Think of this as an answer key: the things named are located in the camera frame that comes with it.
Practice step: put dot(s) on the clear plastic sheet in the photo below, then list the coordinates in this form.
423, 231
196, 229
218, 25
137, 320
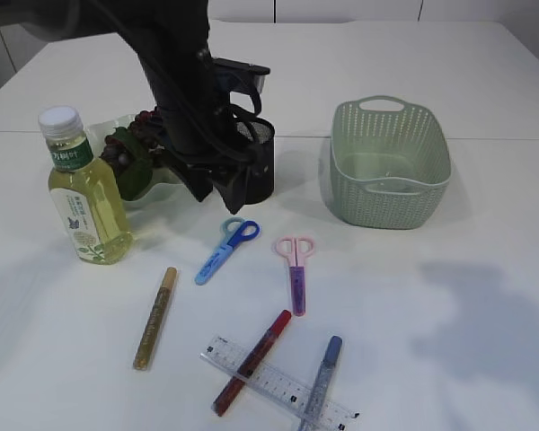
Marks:
397, 186

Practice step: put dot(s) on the black mesh pen holder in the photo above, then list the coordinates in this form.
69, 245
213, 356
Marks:
261, 186

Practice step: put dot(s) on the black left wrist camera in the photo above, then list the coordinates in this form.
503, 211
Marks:
235, 76

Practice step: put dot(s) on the red glitter pen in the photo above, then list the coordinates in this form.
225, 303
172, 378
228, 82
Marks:
249, 365

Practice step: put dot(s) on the yellow tea bottle green label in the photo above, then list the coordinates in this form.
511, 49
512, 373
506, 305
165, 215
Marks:
83, 189

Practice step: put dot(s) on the blue scissors with sheath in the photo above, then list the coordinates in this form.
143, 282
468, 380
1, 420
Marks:
236, 231

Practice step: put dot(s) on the pale green wavy glass plate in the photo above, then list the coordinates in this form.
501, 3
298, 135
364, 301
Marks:
163, 185

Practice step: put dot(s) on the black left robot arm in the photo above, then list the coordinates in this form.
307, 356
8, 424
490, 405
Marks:
208, 108

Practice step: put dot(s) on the blue glitter pen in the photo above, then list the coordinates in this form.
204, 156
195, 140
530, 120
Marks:
321, 384

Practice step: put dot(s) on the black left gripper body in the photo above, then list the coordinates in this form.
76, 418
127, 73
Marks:
211, 147

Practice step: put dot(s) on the purple artificial grape bunch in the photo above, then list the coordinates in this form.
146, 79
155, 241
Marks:
136, 152

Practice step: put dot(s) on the gold glitter pen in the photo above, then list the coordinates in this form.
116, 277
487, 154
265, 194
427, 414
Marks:
154, 322

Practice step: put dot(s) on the pink scissors purple sheath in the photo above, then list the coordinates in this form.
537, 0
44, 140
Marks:
296, 250

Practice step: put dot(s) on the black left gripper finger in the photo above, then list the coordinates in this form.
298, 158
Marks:
232, 185
197, 181

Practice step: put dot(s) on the clear plastic ruler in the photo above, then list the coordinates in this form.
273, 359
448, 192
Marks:
272, 384

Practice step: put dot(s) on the green plastic woven basket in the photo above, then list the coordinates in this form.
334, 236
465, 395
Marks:
385, 137

